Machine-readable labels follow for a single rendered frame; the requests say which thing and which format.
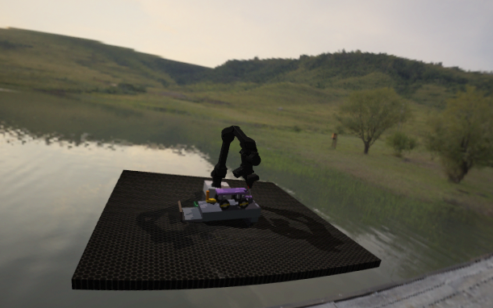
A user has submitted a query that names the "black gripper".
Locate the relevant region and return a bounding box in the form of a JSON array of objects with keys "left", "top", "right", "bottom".
[{"left": 241, "top": 163, "right": 259, "bottom": 189}]

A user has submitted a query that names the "yellow chock with orange handle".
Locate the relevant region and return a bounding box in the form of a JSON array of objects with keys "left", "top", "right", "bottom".
[{"left": 207, "top": 191, "right": 217, "bottom": 202}]

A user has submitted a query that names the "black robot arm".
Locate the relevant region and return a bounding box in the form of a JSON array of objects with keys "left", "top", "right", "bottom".
[{"left": 211, "top": 125, "right": 261, "bottom": 188}]

